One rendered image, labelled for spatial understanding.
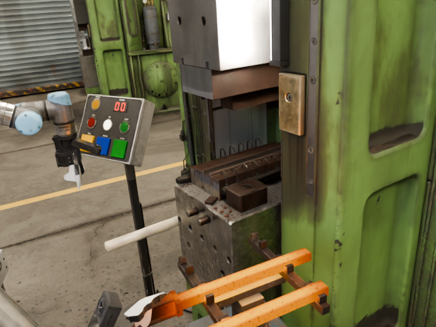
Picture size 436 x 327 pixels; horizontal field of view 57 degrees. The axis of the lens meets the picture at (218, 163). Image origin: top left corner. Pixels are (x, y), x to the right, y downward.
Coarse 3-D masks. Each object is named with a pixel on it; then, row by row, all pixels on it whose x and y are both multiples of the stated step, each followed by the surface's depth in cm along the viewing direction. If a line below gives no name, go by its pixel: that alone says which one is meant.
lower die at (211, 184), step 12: (276, 144) 167; (228, 156) 160; (240, 156) 157; (264, 156) 153; (276, 156) 154; (192, 168) 152; (204, 168) 148; (228, 168) 144; (240, 168) 146; (252, 168) 145; (264, 168) 147; (192, 180) 154; (204, 180) 146; (216, 180) 138; (228, 180) 139; (240, 180) 142; (216, 192) 141
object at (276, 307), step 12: (300, 288) 88; (312, 288) 87; (324, 288) 87; (276, 300) 85; (288, 300) 84; (300, 300) 85; (312, 300) 86; (252, 312) 82; (264, 312) 82; (276, 312) 82; (288, 312) 84; (216, 324) 79; (228, 324) 79; (240, 324) 79; (252, 324) 80
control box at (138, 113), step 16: (96, 96) 181; (112, 96) 176; (96, 112) 180; (112, 112) 175; (128, 112) 170; (144, 112) 169; (80, 128) 183; (96, 128) 178; (112, 128) 173; (128, 128) 168; (144, 128) 170; (112, 144) 172; (128, 144) 167; (144, 144) 172; (112, 160) 170; (128, 160) 166
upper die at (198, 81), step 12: (192, 72) 133; (204, 72) 126; (216, 72) 124; (228, 72) 127; (240, 72) 129; (252, 72) 132; (264, 72) 135; (276, 72) 138; (192, 84) 135; (204, 84) 128; (216, 84) 126; (228, 84) 128; (240, 84) 131; (252, 84) 133; (264, 84) 136; (276, 84) 139; (204, 96) 130; (216, 96) 127; (228, 96) 129
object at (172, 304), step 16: (288, 256) 99; (304, 256) 99; (240, 272) 94; (256, 272) 94; (272, 272) 96; (192, 288) 90; (208, 288) 90; (224, 288) 90; (160, 304) 84; (176, 304) 85; (192, 304) 88; (160, 320) 85
